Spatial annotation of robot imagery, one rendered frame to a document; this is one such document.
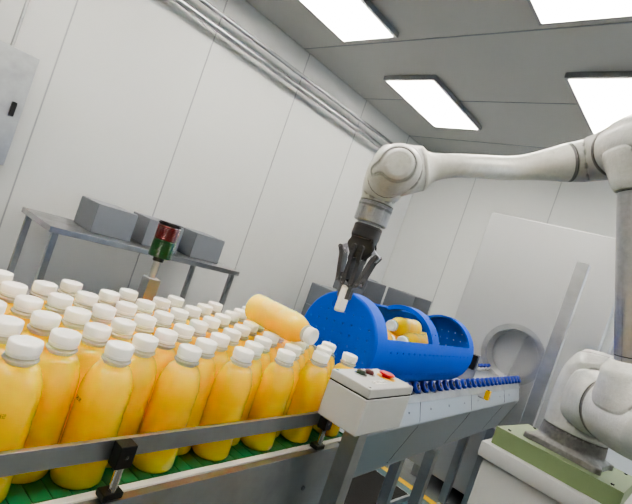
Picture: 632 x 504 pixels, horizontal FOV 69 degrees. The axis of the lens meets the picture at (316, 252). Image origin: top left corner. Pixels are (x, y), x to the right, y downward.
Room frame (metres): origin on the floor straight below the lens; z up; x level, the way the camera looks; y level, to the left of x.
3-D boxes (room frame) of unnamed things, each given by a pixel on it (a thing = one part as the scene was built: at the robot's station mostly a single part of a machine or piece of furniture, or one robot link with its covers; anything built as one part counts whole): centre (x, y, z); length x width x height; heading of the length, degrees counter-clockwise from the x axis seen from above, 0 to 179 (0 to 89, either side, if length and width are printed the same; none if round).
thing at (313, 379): (1.05, -0.09, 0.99); 0.07 x 0.07 x 0.19
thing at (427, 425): (2.17, -0.76, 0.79); 2.17 x 0.29 x 0.34; 142
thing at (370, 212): (1.19, -0.11, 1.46); 0.09 x 0.09 x 0.06
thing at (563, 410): (1.18, -0.79, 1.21); 0.18 x 0.16 x 0.22; 178
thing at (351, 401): (1.00, -0.21, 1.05); 0.20 x 0.10 x 0.10; 142
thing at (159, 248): (1.26, 0.41, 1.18); 0.06 x 0.06 x 0.05
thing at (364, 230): (1.19, -0.11, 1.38); 0.08 x 0.07 x 0.09; 52
